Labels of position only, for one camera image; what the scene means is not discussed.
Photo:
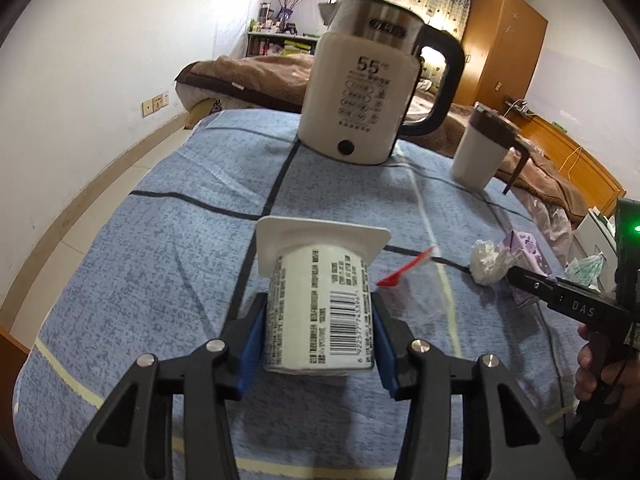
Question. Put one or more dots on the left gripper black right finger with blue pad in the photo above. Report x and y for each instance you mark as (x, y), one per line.
(503, 436)

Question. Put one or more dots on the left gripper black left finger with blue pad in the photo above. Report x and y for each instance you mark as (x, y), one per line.
(130, 437)

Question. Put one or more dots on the clear bag red zip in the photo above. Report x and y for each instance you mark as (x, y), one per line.
(421, 286)

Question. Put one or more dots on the white yogurt cup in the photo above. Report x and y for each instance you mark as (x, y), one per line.
(319, 314)

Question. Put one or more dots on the white tissue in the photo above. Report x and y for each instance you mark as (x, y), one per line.
(489, 262)

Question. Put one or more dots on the green plastic bag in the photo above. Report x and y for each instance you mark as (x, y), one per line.
(585, 271)

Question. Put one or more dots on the white bedside cabinet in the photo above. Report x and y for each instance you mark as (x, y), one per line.
(594, 236)

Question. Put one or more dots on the pink bed sheet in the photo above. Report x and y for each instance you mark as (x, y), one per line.
(551, 221)

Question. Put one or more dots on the purple tissue box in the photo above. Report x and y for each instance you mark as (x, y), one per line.
(523, 251)

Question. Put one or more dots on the blue patterned tablecloth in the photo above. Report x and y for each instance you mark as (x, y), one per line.
(177, 258)

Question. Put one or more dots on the wooden bed headboard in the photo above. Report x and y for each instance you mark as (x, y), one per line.
(598, 186)

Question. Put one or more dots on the brown fleece blanket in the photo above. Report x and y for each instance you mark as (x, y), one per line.
(279, 83)

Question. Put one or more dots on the white brown lidded mug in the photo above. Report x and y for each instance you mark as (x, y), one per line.
(487, 139)

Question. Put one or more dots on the white electric kettle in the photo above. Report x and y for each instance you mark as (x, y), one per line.
(365, 71)

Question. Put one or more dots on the wooden wardrobe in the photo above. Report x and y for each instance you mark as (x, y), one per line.
(502, 42)

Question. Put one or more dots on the cluttered side shelf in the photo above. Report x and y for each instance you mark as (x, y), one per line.
(267, 35)

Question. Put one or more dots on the black camera box green light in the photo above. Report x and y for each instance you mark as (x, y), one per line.
(627, 240)

